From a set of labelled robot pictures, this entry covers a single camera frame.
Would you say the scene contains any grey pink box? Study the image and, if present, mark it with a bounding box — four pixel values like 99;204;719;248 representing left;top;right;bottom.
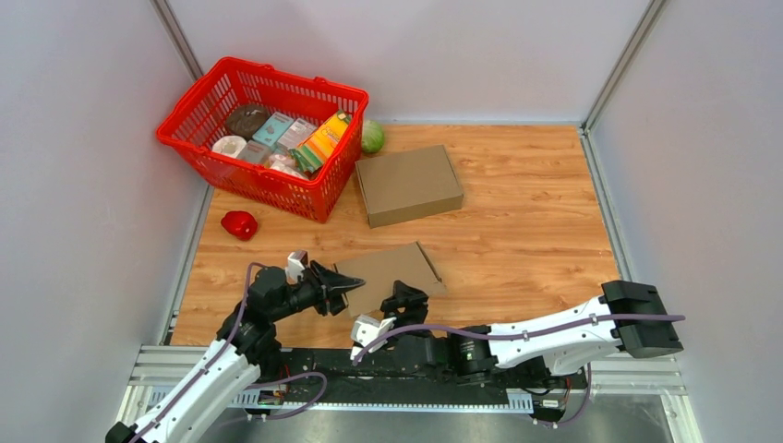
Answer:
237;140;274;166

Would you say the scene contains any small cardboard sheet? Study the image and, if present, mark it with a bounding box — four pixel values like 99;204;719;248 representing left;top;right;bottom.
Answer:
333;242;447;317

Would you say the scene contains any yellow orange juice carton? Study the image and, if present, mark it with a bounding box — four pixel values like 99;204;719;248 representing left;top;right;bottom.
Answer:
300;110;352;166

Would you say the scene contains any red bell pepper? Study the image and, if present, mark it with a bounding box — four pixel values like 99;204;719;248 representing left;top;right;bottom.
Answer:
221;210;259;241

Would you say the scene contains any aluminium frame post left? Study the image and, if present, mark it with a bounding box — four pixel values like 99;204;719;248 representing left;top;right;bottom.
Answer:
151;0;204;81

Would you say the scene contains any aluminium frame post right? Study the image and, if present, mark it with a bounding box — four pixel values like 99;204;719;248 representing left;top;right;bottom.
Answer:
581;0;669;135

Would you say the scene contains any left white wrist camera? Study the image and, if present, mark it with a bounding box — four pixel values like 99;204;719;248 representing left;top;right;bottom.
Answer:
285;249;309;283

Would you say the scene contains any red plastic shopping basket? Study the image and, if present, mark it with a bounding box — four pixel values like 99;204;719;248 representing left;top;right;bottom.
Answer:
156;56;369;223

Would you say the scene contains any teal small box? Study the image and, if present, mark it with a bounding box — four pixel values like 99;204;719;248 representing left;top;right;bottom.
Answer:
251;112;295;148

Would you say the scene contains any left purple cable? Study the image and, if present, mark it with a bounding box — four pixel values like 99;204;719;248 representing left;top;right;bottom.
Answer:
128;262;329;443

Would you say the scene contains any green cabbage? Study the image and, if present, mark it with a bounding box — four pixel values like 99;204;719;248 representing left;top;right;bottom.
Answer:
361;120;385;155

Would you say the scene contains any aluminium frame post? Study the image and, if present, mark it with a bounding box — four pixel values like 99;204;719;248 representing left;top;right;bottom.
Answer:
581;0;669;135
151;0;204;81

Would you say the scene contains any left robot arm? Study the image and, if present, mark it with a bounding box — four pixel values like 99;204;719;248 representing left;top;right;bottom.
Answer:
105;261;365;442

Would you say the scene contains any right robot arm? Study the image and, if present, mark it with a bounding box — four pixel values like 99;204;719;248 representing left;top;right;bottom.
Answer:
351;281;684;387

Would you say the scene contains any large brown cardboard box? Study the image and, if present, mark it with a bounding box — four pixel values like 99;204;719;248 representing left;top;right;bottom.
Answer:
355;145;464;228

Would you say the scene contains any green carton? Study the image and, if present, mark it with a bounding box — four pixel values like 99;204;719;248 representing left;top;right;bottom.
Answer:
290;146;323;174

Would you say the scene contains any grey small box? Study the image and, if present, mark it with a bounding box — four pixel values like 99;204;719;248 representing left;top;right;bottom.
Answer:
275;118;317;152

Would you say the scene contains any pink white packet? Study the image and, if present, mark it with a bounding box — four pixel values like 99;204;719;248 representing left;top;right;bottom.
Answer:
265;153;308;180

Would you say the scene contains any white round roll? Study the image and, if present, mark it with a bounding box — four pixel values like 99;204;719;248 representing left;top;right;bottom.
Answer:
211;135;247;159

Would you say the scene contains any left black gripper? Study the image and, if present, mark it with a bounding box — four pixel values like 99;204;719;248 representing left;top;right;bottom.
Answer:
270;260;365;322

